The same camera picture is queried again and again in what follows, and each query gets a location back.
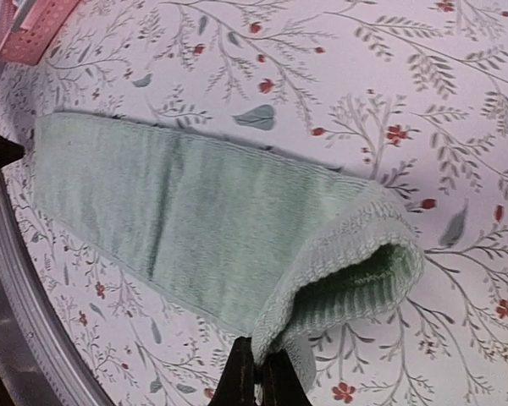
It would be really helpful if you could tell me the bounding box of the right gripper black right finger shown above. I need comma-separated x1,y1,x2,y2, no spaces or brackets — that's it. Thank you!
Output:
262,350,307,406

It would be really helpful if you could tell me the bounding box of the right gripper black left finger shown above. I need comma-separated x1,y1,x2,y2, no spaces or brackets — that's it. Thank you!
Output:
208,337,256,406

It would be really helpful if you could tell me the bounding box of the green towel with panda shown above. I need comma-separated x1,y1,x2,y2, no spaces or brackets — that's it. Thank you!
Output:
33,112,424,390

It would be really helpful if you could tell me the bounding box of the pink plastic basket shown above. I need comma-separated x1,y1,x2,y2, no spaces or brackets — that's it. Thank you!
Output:
0,0,80,66

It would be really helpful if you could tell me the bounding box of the aluminium front frame rail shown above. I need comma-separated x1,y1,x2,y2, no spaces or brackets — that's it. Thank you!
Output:
0,173,113,405

